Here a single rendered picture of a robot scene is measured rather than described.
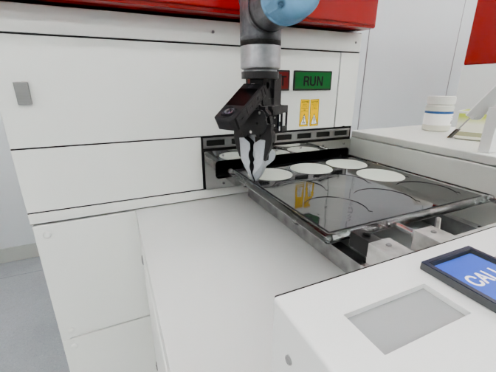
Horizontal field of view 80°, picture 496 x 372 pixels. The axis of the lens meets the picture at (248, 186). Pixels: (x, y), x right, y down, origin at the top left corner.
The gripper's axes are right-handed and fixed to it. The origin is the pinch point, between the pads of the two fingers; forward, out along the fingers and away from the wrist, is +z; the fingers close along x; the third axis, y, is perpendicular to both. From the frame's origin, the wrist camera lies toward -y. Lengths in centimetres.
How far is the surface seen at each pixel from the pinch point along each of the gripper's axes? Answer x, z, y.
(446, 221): -33.9, 7.1, 16.7
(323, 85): -1.0, -17.6, 30.4
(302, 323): -28.1, -4.7, -34.7
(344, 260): -22.5, 7.3, -7.9
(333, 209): -18.8, 1.4, -3.9
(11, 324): 125, 91, -24
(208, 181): 14.2, 4.3, 1.5
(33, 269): 168, 91, 0
